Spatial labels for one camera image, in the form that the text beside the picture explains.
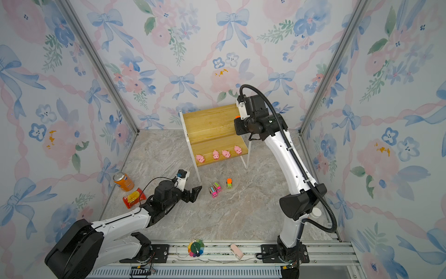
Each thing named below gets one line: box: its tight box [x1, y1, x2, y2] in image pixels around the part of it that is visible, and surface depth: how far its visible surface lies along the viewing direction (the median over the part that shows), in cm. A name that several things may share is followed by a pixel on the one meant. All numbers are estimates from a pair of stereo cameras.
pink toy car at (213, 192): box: [209, 186, 219, 199], surface depth 92 cm
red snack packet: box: [123, 187, 147, 210], surface depth 90 cm
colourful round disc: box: [187, 238, 205, 258], surface depth 76 cm
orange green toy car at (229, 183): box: [225, 177, 233, 189], surface depth 95 cm
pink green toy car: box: [212, 181, 223, 193], surface depth 94 cm
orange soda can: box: [112, 172, 135, 192], surface depth 87 cm
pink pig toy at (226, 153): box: [221, 149, 232, 159], surface depth 87 cm
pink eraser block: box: [229, 243, 244, 261], surface depth 75 cm
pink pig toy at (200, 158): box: [195, 154, 205, 163], surface depth 85 cm
